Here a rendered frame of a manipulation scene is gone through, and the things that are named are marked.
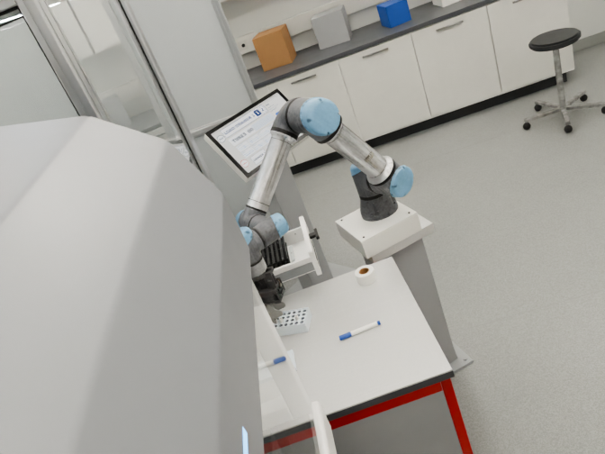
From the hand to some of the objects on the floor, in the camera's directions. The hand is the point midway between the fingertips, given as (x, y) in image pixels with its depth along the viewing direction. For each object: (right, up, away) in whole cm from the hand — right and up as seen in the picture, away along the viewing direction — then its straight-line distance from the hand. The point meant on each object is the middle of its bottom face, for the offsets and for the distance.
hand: (273, 319), depth 187 cm
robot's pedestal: (+69, -31, +71) cm, 104 cm away
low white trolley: (+45, -66, +26) cm, 84 cm away
